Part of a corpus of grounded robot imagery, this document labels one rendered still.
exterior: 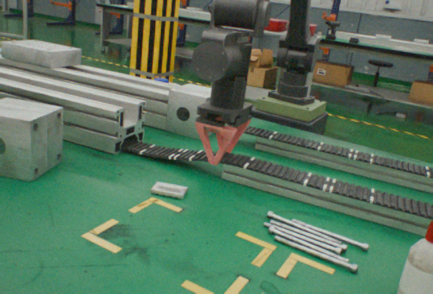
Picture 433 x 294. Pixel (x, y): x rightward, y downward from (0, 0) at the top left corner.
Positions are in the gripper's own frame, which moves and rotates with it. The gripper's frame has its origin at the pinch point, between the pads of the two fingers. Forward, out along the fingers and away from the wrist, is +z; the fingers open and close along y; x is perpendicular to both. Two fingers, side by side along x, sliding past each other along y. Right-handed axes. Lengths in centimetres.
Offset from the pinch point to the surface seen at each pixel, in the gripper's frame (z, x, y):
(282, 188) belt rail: 2.1, 12.1, 1.8
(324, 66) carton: 36, -46, -491
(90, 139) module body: 1.5, -23.7, 4.8
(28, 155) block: -0.8, -21.7, 21.3
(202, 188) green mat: 3.3, 0.4, 7.3
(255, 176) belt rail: 1.1, 7.4, 1.9
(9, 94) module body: -2.7, -44.6, 3.7
